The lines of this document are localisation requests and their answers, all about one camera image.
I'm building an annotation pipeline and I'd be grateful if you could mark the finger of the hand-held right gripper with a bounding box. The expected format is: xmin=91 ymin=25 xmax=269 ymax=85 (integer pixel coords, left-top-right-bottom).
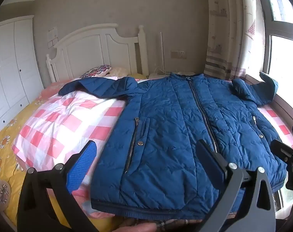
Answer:
xmin=270 ymin=139 xmax=293 ymax=168

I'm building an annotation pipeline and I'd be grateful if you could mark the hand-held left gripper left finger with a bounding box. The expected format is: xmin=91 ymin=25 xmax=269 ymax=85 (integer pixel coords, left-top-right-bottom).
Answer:
xmin=17 ymin=140 xmax=99 ymax=232

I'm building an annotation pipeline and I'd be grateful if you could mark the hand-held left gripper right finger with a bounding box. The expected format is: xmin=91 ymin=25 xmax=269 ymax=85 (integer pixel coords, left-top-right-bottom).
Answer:
xmin=196 ymin=139 xmax=276 ymax=232

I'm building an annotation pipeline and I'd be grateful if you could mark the blue quilted jacket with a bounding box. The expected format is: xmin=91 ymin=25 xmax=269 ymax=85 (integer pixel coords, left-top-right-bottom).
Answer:
xmin=58 ymin=72 xmax=288 ymax=221

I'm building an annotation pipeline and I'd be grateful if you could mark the pink white checkered blanket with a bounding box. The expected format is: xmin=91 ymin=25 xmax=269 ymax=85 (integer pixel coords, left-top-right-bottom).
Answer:
xmin=12 ymin=76 xmax=293 ymax=220

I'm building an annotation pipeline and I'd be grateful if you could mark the yellow floral bed sheet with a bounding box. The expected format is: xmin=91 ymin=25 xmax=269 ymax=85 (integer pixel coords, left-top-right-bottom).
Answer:
xmin=0 ymin=97 xmax=118 ymax=232

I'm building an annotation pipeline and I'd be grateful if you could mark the beige round cushion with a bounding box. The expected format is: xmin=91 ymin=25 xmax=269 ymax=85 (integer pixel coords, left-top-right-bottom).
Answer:
xmin=0 ymin=180 xmax=12 ymax=213

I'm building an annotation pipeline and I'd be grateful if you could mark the colourful patterned pillow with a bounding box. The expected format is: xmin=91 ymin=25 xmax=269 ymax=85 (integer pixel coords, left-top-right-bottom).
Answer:
xmin=80 ymin=64 xmax=112 ymax=79

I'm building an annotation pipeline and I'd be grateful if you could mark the window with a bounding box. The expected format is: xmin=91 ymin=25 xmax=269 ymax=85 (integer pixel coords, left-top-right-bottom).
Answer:
xmin=245 ymin=0 xmax=293 ymax=128

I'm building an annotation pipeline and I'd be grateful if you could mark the cream pillow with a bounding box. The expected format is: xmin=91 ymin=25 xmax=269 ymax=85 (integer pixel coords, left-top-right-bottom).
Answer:
xmin=109 ymin=67 xmax=130 ymax=78

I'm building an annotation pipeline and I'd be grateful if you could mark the white nightstand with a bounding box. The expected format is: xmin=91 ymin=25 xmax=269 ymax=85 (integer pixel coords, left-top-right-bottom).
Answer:
xmin=148 ymin=71 xmax=195 ymax=80

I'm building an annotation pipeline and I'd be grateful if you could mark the yellow pillow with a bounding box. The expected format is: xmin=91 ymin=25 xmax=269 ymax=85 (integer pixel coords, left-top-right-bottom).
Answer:
xmin=131 ymin=72 xmax=150 ymax=81

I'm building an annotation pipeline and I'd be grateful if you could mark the white wooden headboard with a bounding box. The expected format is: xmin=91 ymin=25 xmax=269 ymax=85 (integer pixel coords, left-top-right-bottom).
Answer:
xmin=46 ymin=24 xmax=148 ymax=83

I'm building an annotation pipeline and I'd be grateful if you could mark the white wardrobe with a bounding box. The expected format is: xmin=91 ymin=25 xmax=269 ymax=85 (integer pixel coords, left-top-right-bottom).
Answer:
xmin=0 ymin=15 xmax=45 ymax=134

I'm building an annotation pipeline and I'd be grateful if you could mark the white desk lamp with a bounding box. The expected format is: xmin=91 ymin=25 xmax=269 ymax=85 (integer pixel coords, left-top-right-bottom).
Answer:
xmin=153 ymin=32 xmax=169 ymax=77

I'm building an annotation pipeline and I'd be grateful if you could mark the patterned curtain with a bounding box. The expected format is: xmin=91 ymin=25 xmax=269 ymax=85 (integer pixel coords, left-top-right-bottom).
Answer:
xmin=204 ymin=0 xmax=266 ymax=81

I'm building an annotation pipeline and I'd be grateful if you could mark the white cable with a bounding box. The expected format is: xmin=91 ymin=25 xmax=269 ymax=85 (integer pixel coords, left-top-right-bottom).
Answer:
xmin=153 ymin=65 xmax=172 ymax=76

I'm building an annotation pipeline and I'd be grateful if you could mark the wall paper sheet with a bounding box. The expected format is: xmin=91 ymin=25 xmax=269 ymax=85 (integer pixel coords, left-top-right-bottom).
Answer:
xmin=47 ymin=27 xmax=59 ymax=41

